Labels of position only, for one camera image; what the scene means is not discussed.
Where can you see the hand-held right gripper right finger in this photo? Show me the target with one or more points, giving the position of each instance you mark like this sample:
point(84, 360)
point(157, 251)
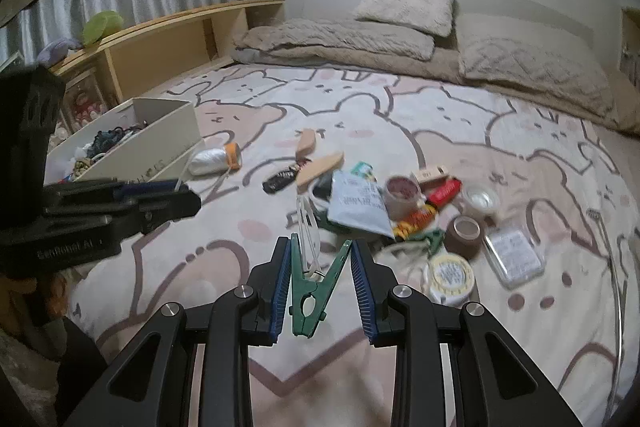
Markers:
point(362, 292)

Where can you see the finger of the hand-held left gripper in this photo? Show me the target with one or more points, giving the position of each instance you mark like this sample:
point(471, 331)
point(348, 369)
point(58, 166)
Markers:
point(145, 190)
point(165, 209)

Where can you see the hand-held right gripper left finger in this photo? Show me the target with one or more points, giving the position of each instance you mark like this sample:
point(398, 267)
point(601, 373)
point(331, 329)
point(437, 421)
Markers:
point(281, 287)

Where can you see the green plastic clip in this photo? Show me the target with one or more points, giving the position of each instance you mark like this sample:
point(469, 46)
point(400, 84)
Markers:
point(430, 239)
point(305, 307)

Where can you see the white storage box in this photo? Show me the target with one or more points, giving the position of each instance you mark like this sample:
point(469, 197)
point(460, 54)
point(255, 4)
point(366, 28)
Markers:
point(150, 142)

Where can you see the white plastic clip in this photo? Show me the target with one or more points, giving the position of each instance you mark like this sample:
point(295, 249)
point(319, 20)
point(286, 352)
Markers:
point(306, 227)

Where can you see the white paper packet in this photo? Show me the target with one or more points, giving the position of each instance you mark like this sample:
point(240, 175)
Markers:
point(357, 207)

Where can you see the round yellow white tape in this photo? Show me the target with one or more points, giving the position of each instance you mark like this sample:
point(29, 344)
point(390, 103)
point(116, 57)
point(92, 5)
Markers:
point(450, 274)

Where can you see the red snack packet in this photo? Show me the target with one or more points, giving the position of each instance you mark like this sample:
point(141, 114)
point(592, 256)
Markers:
point(445, 193)

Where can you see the dark knitted scrunchie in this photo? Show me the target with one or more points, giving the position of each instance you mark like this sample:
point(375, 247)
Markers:
point(107, 139)

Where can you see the red dress doll case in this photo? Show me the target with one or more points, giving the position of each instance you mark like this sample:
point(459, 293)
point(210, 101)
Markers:
point(87, 104)

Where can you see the purple plush toy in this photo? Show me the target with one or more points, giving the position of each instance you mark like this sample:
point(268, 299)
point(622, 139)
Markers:
point(57, 51)

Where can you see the yellow red striped packet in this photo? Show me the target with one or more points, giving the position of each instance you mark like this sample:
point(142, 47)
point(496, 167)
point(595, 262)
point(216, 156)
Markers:
point(415, 223)

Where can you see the brown tape roll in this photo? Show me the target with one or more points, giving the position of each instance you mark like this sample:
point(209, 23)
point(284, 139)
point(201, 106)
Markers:
point(452, 244)

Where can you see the black snack bar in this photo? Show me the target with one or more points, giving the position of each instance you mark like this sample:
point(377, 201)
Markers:
point(280, 179)

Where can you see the green white packet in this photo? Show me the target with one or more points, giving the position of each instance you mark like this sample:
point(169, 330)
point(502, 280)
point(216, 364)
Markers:
point(362, 169)

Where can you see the long wooden piece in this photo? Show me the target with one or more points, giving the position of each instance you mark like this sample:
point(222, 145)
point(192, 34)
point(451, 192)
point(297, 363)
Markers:
point(320, 169)

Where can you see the green plush toy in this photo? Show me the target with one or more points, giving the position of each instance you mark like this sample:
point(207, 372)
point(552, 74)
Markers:
point(102, 28)

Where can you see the clear tape roll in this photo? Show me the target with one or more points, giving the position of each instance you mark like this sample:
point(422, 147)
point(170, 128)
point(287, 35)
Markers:
point(467, 207)

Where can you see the small wooden box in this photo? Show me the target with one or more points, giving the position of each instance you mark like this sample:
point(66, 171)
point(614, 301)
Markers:
point(430, 174)

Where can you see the wooden bedside shelf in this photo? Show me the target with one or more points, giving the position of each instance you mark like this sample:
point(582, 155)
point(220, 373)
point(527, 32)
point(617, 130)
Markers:
point(160, 52)

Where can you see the clear plastic case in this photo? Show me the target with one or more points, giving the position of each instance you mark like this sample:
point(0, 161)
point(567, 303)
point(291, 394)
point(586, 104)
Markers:
point(515, 254)

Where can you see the beige folded blanket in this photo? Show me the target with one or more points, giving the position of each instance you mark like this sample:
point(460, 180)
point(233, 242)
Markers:
point(340, 39)

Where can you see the quilted beige pillow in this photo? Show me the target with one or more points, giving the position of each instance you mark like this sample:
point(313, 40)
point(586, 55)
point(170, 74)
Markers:
point(530, 72)

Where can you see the fluffy beige pillow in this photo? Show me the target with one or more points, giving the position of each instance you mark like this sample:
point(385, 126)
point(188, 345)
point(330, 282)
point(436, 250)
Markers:
point(405, 4)

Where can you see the white picture frame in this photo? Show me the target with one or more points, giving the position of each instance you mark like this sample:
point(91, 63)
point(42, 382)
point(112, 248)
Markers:
point(11, 61)

